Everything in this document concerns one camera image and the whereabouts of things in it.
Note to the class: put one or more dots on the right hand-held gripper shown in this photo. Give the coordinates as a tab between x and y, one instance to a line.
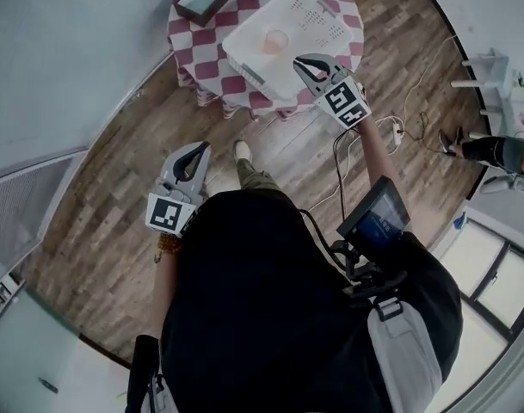
343	101

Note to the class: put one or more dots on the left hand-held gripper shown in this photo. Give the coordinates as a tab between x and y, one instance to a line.
167	213

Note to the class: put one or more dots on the white plastic basket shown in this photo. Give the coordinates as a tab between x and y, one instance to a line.
253	32

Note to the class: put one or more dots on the person's left forearm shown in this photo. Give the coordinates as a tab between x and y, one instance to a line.
164	291

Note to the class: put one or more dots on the person's right forearm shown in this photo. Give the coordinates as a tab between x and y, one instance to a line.
377	153

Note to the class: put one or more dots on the person's white shoe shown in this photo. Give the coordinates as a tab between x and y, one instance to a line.
243	151

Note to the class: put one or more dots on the person's olive trouser leg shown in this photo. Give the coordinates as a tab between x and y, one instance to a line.
257	179

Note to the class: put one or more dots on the white power strip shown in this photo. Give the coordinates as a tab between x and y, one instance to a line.
398	131

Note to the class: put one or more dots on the red white checkered tablecloth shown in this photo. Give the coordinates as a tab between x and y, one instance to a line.
201	58

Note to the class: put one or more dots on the black chest monitor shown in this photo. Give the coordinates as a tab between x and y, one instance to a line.
373	217

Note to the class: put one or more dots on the person's black shirt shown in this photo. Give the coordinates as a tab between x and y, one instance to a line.
266	308

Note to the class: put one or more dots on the white window blinds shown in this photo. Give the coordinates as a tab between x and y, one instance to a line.
16	205

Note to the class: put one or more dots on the white stool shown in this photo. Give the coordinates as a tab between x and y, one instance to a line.
498	80

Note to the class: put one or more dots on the black framed window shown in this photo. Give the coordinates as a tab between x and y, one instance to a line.
489	273

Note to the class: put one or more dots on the black monitor mount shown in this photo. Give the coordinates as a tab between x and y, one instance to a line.
365	273

